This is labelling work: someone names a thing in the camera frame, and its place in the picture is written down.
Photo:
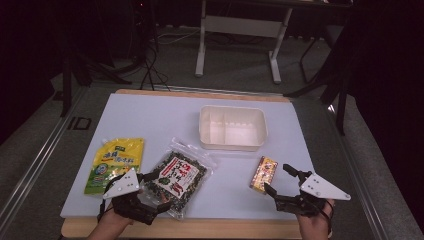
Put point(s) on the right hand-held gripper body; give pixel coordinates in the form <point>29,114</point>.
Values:
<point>320,188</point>

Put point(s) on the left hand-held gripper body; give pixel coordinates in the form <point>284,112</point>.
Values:
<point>121,185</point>

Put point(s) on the gold and red snack packet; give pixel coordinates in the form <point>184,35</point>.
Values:
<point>265,171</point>

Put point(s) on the yellow spouted refill pouch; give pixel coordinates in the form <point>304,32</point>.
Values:
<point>116,156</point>

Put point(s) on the clear seaweed snack packet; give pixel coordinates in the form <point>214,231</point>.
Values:
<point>180,173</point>

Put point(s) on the white plastic container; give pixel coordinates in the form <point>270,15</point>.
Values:
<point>233,133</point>

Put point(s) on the person's left hand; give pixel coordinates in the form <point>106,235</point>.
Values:
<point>113,218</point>

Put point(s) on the person's right hand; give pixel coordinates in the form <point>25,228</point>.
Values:
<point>313,226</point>

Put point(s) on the pale table mat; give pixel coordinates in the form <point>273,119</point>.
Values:
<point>150,116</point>

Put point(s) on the black metal stand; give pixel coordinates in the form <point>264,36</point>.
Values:
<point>66,80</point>

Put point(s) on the metal floor rail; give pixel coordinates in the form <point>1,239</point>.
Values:
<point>360,173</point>
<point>36,160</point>

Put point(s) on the black chair frame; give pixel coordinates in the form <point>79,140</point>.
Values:
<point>336,83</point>

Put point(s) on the white metal desk frame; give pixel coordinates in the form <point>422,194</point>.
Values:
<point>240,26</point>

